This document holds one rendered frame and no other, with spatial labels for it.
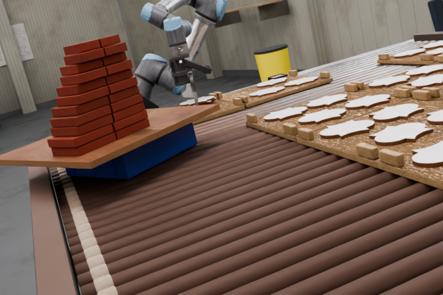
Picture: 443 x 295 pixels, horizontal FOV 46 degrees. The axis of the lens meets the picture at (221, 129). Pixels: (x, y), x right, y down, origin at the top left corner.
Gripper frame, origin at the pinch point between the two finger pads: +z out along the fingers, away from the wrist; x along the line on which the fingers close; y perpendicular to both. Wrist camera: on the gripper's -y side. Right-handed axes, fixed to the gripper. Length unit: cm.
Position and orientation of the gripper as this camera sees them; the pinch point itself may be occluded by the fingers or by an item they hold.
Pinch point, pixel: (196, 101)
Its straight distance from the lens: 220.5
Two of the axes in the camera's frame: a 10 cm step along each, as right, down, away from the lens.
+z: 2.2, 9.5, 2.2
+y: -9.7, 2.4, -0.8
